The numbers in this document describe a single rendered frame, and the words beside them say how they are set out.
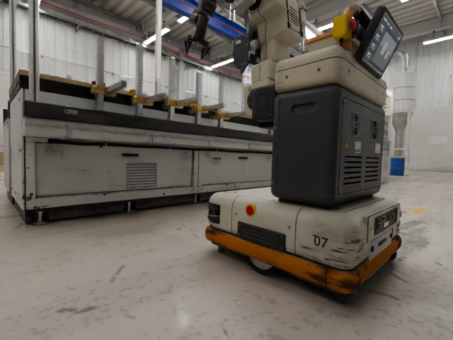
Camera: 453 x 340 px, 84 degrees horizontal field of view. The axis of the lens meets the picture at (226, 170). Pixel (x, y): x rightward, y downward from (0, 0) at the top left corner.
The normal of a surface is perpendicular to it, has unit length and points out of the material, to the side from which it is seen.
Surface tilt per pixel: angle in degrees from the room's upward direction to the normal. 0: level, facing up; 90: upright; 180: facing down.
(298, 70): 90
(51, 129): 90
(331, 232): 90
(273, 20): 90
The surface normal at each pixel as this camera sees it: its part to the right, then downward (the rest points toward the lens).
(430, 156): -0.72, 0.01
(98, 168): 0.68, 0.03
